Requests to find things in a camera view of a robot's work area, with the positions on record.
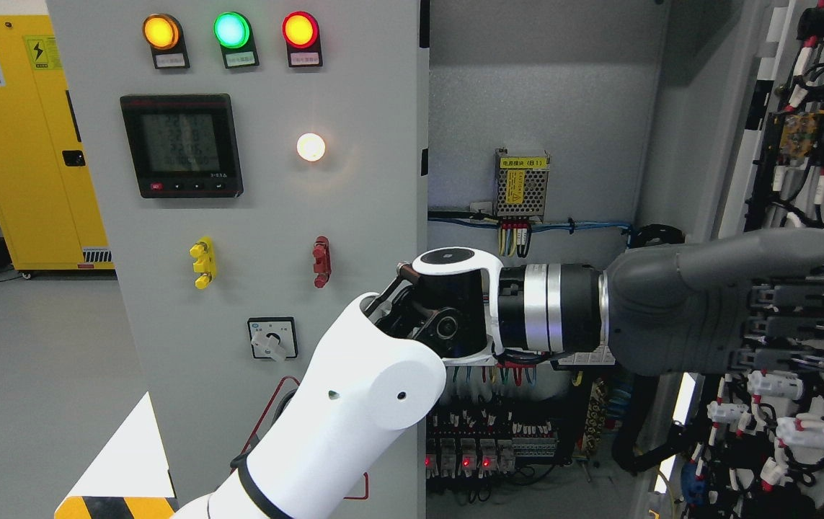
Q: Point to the grey cabinet door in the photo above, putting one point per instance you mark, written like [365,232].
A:
[368,101]
[733,77]

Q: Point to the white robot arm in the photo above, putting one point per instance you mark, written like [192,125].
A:
[382,366]

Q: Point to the perforated metal power supply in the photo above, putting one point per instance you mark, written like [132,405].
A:
[521,184]

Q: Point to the white indicator light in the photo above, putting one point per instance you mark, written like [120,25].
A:
[311,147]

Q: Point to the black relay terminal row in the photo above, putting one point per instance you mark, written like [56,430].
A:
[491,438]

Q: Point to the red electric danger sticker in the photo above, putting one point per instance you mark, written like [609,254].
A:
[281,395]

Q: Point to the red indicator light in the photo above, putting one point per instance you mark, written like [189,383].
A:
[303,40]

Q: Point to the black digital power meter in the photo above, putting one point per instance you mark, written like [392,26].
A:
[183,145]

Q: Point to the green indicator light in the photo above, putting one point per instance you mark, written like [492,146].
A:
[235,37]

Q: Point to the amber indicator light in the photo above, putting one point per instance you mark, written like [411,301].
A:
[166,40]

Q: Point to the yellow safety cabinet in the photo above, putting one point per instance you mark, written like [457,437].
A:
[49,215]

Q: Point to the red terminal post block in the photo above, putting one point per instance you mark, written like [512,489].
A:
[322,256]

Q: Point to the yellow terminal post block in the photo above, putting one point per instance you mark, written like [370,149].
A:
[203,255]

